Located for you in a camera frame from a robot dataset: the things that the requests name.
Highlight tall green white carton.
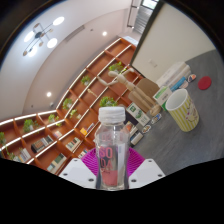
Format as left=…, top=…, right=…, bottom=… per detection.
left=125, top=102, right=152, bottom=127

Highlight black book with white end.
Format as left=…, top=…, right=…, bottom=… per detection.
left=129, top=131, right=145, bottom=147

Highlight flat round red coaster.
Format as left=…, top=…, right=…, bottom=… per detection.
left=197, top=75, right=213, bottom=91

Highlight round printed badge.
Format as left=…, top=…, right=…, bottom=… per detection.
left=141, top=124, right=153, bottom=134
left=150, top=113, right=163, bottom=125
left=187, top=73, right=198, bottom=83

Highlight clear bottle with pink label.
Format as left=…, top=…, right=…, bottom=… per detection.
left=94, top=105, right=132, bottom=192

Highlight ceiling air vent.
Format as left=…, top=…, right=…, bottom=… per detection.
left=64, top=24, right=86, bottom=43

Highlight wooden artist mannequin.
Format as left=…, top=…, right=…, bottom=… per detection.
left=97, top=67, right=163, bottom=118

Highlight book with orange cover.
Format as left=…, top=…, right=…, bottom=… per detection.
left=123, top=120, right=138, bottom=134

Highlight brown wooden shelf unit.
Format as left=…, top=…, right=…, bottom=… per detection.
left=0, top=37, right=148, bottom=176

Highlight grey curtain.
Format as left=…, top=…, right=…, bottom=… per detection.
left=133, top=4, right=155, bottom=35

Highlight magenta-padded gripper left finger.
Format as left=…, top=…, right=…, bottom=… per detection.
left=58, top=148, right=101, bottom=191

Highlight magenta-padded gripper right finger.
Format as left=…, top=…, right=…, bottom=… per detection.
left=125, top=147, right=166, bottom=190

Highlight recessed ceiling lights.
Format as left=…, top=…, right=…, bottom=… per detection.
left=45, top=30, right=109, bottom=98

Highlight blue white flat box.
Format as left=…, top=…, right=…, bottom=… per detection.
left=169, top=75, right=189, bottom=93

